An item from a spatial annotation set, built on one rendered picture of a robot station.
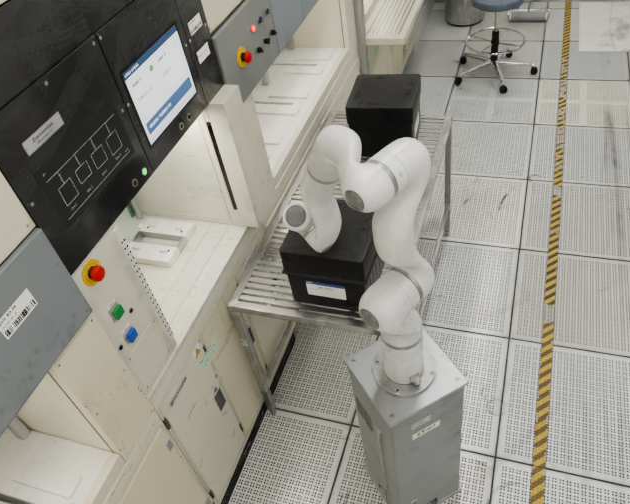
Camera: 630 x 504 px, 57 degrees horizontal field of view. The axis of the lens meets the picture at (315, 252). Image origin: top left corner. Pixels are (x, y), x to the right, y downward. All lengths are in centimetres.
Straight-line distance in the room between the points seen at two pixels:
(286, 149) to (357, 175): 139
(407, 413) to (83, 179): 108
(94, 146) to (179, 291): 75
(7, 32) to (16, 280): 49
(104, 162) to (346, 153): 60
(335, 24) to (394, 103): 92
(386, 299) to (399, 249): 16
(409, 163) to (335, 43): 215
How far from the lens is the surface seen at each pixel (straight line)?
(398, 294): 149
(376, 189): 121
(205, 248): 221
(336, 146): 132
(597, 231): 347
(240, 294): 215
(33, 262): 138
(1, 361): 137
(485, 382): 275
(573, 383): 280
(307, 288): 199
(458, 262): 320
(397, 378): 179
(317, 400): 272
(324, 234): 157
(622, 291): 319
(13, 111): 133
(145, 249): 226
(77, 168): 146
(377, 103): 253
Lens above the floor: 230
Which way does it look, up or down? 44 degrees down
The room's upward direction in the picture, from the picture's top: 12 degrees counter-clockwise
